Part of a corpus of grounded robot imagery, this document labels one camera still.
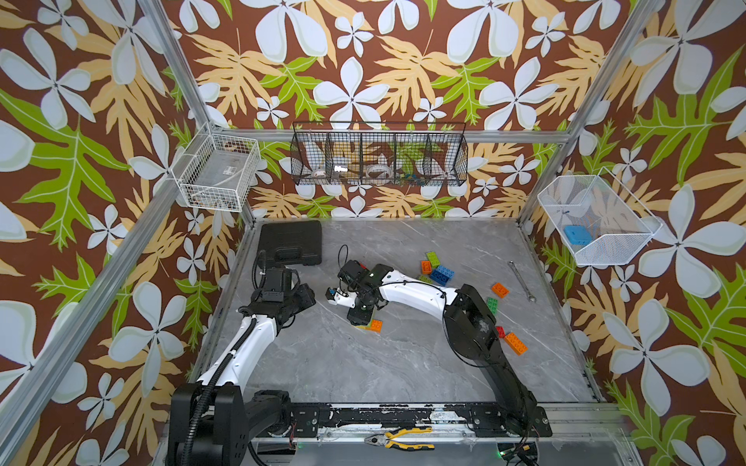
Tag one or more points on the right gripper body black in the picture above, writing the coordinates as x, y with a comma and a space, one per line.
359, 312

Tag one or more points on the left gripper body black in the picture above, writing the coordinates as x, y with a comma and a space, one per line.
299, 299

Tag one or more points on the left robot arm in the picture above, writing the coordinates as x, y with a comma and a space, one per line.
211, 422

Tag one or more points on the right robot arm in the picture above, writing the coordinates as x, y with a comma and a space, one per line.
469, 326

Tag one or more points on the dark blue upturned lego brick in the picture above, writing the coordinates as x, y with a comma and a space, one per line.
439, 278

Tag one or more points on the light blue lego brick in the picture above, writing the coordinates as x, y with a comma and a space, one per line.
446, 271

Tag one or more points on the small dark green lego brick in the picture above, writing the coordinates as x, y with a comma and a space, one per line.
493, 305

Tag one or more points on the small orange upturned lego brick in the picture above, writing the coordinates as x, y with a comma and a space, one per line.
500, 290

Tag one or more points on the long orange lego brick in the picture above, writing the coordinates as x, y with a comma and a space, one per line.
515, 344

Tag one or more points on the black plastic tool case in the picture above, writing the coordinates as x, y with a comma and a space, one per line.
291, 243

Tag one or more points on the silver combination wrench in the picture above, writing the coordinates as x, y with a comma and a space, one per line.
529, 295

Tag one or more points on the blue sponge in basket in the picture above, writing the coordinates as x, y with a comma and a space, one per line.
578, 235

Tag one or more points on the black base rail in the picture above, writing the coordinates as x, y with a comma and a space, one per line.
484, 419

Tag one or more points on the black wire basket centre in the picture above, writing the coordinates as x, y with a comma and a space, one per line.
379, 153

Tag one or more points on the white wire basket left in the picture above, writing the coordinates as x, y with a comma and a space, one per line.
216, 170

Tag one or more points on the white wire basket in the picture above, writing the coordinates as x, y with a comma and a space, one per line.
216, 170
621, 224

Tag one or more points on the white wire basket right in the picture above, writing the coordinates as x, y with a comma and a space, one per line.
621, 224

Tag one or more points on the aluminium frame post right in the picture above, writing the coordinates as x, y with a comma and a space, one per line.
612, 64

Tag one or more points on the aluminium frame post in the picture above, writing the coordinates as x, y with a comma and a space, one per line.
612, 64
182, 76

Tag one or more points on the aluminium frame post left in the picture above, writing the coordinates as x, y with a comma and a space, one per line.
182, 76

